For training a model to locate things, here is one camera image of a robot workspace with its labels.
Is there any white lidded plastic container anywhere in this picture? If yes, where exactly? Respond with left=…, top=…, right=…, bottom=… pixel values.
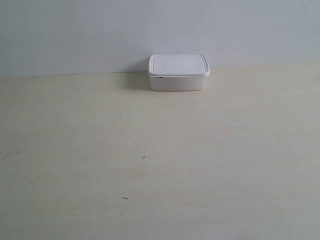
left=148, top=53, right=211, bottom=92

